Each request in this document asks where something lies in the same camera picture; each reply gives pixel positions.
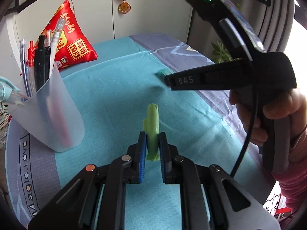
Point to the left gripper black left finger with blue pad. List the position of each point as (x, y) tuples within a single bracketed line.
[(95, 197)]

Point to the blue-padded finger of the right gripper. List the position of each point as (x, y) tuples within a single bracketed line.
[(219, 76)]

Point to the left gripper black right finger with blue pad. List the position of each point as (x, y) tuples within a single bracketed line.
[(210, 198)]

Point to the green highlighter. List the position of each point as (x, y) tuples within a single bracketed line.
[(151, 127)]

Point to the translucent white plastic cup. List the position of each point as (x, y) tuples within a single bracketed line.
[(33, 114)]

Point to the red gel pen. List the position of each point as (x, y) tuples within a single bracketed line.
[(31, 54)]

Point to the clear pen white grip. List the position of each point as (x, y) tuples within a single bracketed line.
[(24, 67)]

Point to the white gel pen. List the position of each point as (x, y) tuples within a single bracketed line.
[(54, 42)]

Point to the red utility knife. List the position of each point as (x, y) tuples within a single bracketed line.
[(58, 120)]

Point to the mint green gel pen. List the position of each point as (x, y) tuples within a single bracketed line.
[(11, 94)]

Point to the orange and black pen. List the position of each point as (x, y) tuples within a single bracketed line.
[(47, 54)]

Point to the pink sleeve forearm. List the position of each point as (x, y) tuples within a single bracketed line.
[(293, 181)]

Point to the green potted plant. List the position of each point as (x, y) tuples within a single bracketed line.
[(220, 53)]

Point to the grey curtain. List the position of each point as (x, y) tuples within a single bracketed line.
[(271, 20)]

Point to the teal eraser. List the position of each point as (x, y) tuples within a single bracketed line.
[(163, 73)]

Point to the stack of books on floor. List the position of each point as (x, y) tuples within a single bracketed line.
[(4, 123)]

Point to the white cabinet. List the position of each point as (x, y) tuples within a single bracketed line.
[(99, 20)]

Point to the red triangular lucky pillow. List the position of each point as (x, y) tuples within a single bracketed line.
[(73, 46)]

